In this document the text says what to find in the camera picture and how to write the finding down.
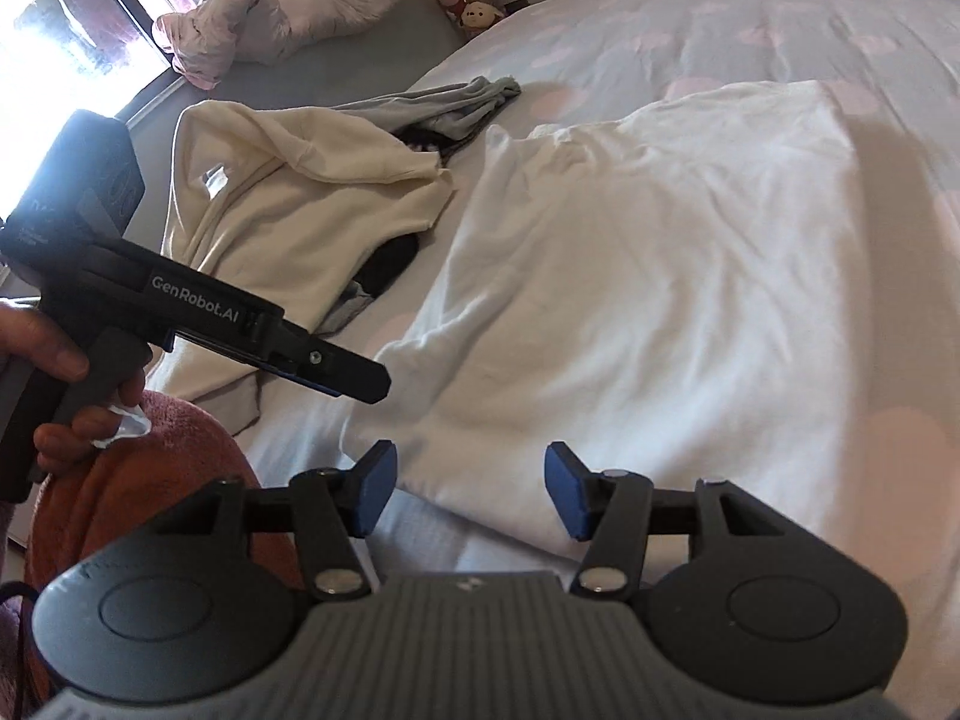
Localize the person's left hand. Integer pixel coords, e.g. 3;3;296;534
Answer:
0;298;149;477

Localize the white t-shirt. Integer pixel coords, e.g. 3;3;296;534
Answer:
341;79;960;616

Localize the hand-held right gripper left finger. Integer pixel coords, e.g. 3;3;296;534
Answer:
154;441;399;602

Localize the cream sweatshirt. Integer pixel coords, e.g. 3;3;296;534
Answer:
161;101;457;440

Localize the grey garment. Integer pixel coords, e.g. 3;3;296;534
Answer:
322;75;524;338

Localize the pink fleece clothing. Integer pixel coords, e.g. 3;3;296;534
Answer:
22;388;305;691

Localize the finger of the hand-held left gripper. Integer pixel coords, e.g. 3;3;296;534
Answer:
255;315;392;403

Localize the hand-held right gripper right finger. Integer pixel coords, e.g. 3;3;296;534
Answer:
544;441;797;602

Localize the polka dot bed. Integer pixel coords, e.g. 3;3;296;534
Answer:
150;0;960;720

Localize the window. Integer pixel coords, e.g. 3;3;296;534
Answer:
0;0;182;137

